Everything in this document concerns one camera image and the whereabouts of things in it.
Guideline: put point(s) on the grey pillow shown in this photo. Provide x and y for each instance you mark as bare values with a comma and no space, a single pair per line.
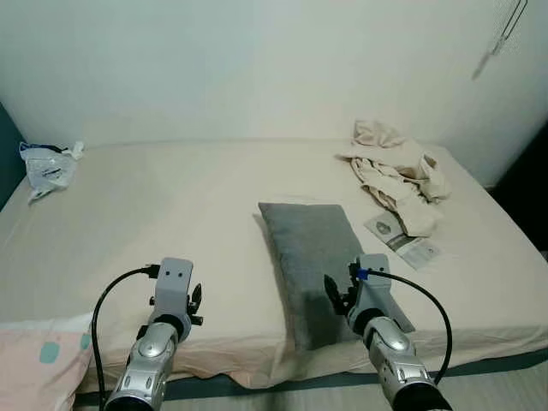
308,248

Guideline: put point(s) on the pink pillow with coloured spots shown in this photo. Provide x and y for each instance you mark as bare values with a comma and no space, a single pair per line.
34,368

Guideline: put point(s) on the printed paper leaflet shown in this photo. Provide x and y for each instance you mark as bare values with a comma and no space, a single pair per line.
411,250

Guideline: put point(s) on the bed with cream sheet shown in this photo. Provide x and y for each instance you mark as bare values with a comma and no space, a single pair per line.
171,214

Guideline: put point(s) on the crumpled beige clothes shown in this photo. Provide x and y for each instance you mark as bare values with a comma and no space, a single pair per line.
394,175

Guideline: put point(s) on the clear plastic bag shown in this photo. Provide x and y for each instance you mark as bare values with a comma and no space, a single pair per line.
47,171

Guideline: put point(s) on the dark teal headboard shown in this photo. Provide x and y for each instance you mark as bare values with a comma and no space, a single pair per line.
7,163

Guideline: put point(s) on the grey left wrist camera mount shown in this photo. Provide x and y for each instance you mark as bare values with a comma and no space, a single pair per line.
174,282

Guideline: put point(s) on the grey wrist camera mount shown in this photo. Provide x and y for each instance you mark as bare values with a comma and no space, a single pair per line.
374,291
174,282

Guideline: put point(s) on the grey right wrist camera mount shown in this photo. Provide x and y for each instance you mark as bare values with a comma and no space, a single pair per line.
374,291

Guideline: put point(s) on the dark bed frame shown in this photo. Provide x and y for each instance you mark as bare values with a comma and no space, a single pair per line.
488,366

